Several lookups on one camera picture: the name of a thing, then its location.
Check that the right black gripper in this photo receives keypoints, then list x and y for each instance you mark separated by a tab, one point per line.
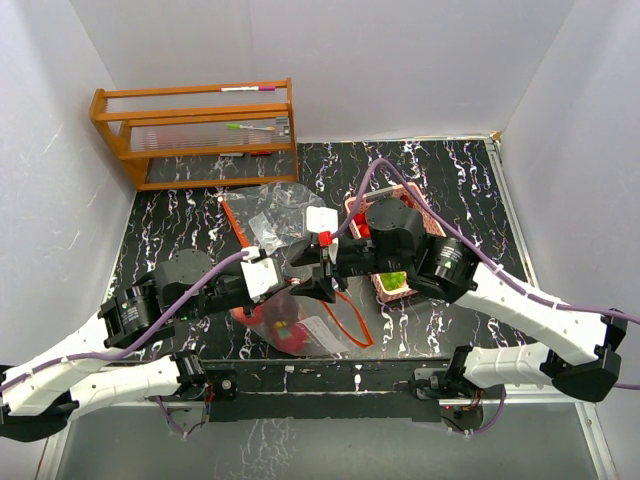
317	288

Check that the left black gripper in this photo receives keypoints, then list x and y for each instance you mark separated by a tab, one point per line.
249	305

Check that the red green dragon fruit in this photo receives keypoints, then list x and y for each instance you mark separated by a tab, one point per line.
278	324

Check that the clear orange zip bag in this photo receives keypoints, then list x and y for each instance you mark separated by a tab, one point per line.
334	328

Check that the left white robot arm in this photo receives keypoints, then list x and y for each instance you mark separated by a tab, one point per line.
89	370

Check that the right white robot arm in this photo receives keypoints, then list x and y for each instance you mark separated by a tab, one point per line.
574	352

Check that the red strawberry bunch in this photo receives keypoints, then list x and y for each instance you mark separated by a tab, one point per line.
362	225

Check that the green grape cluster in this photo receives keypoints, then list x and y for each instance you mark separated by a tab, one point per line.
393	280

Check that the pink perforated plastic basket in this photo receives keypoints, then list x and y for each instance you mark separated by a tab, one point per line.
431	227

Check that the green yellow toothbrush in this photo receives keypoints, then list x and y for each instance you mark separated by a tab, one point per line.
235	126

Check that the wooden shelf rack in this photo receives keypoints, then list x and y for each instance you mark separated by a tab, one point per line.
144	126

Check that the pink white marker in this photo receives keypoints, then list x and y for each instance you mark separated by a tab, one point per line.
252	88

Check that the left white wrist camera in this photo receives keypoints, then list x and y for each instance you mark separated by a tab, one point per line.
260	273

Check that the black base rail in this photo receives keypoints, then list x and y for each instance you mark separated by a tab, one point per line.
328	389

